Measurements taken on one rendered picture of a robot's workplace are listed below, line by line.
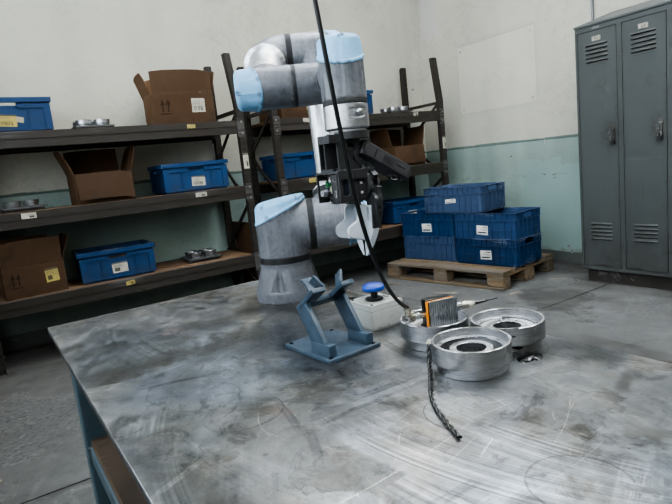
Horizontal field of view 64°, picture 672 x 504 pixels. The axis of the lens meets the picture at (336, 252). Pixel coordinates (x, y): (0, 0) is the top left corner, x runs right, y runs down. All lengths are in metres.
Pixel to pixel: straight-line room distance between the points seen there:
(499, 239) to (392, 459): 3.98
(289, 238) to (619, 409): 0.75
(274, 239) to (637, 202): 3.40
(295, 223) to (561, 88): 4.17
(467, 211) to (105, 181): 2.78
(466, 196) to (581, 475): 4.14
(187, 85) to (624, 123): 3.11
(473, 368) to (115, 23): 4.42
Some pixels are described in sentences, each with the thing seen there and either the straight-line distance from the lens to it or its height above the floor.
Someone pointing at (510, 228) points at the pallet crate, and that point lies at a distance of 4.41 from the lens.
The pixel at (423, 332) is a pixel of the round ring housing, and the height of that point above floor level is 0.83.
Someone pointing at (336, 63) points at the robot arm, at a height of 1.25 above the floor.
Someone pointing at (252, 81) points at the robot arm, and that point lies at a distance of 1.00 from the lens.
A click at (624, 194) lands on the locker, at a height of 0.66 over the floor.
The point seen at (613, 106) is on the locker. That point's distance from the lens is 4.34.
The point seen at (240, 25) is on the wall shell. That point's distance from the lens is 5.22.
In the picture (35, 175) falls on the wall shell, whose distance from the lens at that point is 4.57.
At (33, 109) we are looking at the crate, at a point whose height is 1.64.
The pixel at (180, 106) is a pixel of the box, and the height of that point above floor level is 1.63.
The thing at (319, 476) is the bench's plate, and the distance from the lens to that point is 0.56.
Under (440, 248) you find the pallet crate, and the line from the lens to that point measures 4.87.
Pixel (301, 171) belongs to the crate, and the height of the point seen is 1.06.
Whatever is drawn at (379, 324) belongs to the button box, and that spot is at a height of 0.81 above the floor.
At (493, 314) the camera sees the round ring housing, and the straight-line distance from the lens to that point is 0.89.
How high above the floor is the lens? 1.09
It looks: 9 degrees down
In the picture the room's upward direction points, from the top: 6 degrees counter-clockwise
